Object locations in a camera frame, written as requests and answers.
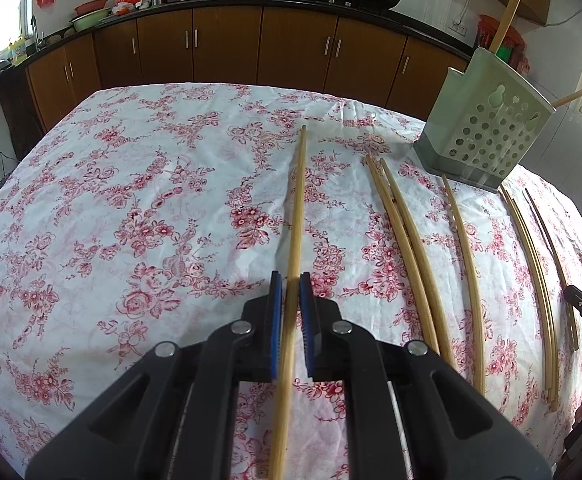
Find yellow bottle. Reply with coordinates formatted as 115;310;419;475
10;35;34;66

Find red plastic basin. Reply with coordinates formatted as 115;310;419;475
74;0;110;17

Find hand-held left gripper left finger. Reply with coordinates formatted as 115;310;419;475
25;270;286;480

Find green plastic basin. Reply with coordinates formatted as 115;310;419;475
69;8;113;32

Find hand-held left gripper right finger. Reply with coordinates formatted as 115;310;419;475
298;271;554;480

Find red condiment rack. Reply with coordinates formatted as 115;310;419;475
476;14;530;74

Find brown wooden base cabinets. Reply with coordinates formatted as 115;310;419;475
0;5;474;161

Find black kitchen countertop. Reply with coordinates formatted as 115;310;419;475
0;0;476;96

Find green perforated chopstick holder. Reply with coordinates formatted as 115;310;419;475
413;47;556;192

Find red and white plastic bags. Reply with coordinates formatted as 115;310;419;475
110;0;152;15

